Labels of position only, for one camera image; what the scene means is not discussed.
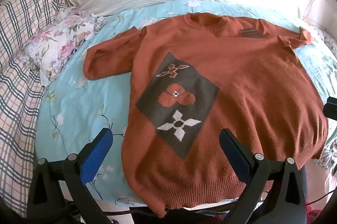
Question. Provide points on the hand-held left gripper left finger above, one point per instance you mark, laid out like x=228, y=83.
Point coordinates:
x=97, y=156

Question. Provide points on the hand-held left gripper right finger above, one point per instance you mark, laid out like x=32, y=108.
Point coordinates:
x=234, y=153

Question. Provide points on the orange knit sweater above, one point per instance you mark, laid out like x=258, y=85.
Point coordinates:
x=237, y=76

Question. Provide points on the light blue floral bedsheet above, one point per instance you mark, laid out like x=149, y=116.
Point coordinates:
x=79, y=108

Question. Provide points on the plaid blanket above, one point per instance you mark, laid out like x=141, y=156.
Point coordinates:
x=15, y=82

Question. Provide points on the floral pillow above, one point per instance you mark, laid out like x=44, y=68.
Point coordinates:
x=60, y=40

